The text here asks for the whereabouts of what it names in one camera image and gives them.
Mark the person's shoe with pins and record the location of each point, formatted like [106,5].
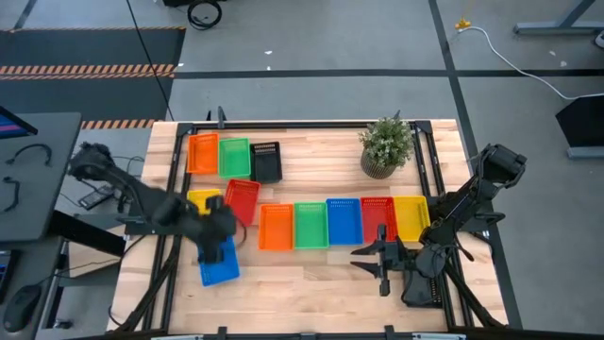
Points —
[600,39]

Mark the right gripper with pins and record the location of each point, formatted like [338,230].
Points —
[396,260]

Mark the black desk leg beam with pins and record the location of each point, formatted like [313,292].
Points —
[85,231]

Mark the black computer mouse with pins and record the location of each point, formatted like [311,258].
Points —
[21,309]

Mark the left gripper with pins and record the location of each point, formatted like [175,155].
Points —
[214,224]

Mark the potted plant in woven pot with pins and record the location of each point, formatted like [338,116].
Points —
[384,141]

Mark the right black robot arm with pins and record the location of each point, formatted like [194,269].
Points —
[464,200]

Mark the black plastic basket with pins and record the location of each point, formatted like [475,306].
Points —
[266,165]

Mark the black aluminium table frame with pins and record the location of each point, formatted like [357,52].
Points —
[307,125]

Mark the grey table leg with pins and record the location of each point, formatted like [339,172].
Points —
[557,28]

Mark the green plastic basket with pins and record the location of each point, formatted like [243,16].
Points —
[311,226]
[234,158]

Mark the black hazard-striped floor mat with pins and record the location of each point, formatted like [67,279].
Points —
[94,47]

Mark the blue plastic basket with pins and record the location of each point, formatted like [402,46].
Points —
[344,222]
[222,274]

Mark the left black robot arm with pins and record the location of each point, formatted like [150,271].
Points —
[99,165]

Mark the orange plastic basket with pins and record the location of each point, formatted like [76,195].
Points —
[276,226]
[203,153]

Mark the black panel on grey foot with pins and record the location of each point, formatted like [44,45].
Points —
[582,123]

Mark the black table clamp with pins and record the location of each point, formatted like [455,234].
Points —
[389,333]
[220,115]
[222,333]
[397,115]

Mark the dark grey desk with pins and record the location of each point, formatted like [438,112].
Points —
[42,198]

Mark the red plastic basket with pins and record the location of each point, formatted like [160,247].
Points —
[243,198]
[377,212]

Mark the computer monitor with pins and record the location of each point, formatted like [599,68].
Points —
[11,127]

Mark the yellow plastic basket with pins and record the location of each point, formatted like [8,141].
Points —
[411,217]
[200,196]

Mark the black power adapter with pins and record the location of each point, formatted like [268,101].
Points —
[96,197]

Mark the silver aluminium extrusion bar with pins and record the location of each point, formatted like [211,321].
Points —
[179,337]
[439,336]

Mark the yellow plug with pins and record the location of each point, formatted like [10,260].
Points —
[463,23]

